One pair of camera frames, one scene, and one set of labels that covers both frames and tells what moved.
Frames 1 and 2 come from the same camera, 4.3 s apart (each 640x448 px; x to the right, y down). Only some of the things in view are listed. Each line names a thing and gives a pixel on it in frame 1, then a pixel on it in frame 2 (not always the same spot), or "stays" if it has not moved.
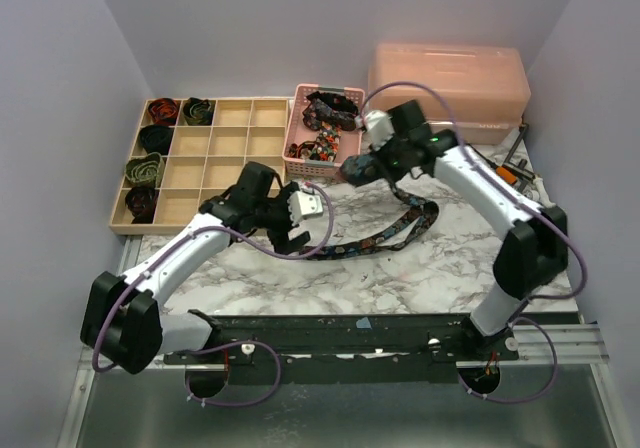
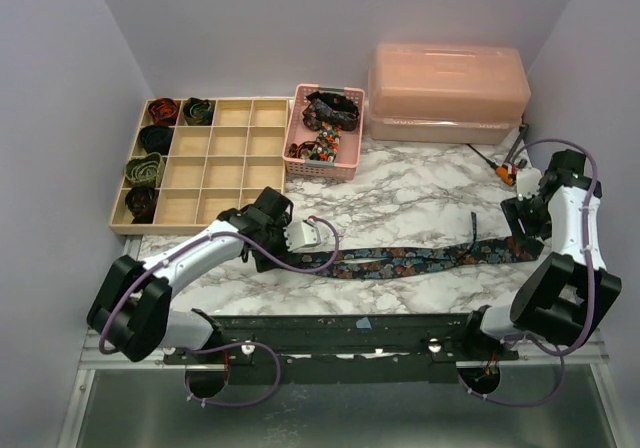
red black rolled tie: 163,111 stays
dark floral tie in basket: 329,108 stays
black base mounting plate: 344,349 stays
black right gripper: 379,153 -> 522,225
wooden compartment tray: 189,150 stays
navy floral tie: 361,170 -> 376,262
